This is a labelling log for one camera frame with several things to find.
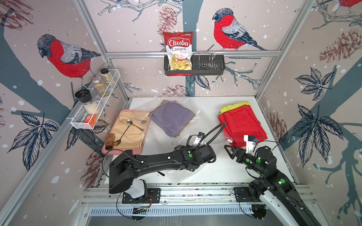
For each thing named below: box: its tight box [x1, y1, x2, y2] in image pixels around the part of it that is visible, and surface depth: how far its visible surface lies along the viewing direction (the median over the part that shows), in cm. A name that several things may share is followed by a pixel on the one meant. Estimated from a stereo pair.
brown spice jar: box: [92, 79, 110, 97], surface depth 76 cm
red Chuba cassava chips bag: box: [163, 31, 194, 77], surface depth 86 cm
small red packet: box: [84, 114, 98, 128], surface depth 67 cm
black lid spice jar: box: [74, 88, 101, 115], surface depth 67 cm
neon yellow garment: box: [218, 101, 251, 114], surface depth 100 cm
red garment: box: [218, 104, 268, 148], surface depth 90 cm
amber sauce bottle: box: [105, 132, 116, 151], surface depth 93 cm
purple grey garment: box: [150, 101, 195, 138], surface depth 103 cm
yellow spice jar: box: [99, 67, 116, 87], surface depth 83 cm
